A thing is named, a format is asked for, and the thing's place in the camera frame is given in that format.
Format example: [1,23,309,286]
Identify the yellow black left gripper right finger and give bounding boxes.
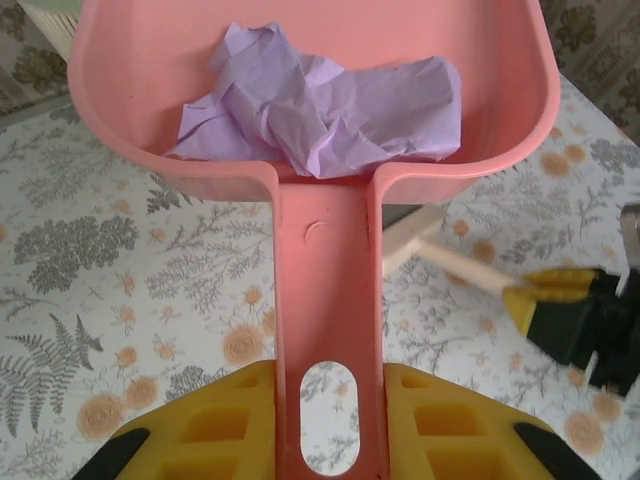
[384,362,569,480]

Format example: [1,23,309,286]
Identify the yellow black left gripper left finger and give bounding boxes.
[97,359,277,480]

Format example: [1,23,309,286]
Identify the wooden hand brush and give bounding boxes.
[383,205,524,297]

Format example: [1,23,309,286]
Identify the pink plastic dustpan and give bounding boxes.
[64,0,560,480]

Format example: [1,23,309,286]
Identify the purple paper scrap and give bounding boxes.
[167,22,464,180]

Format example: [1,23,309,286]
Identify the floral patterned tablecloth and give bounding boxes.
[0,74,640,480]

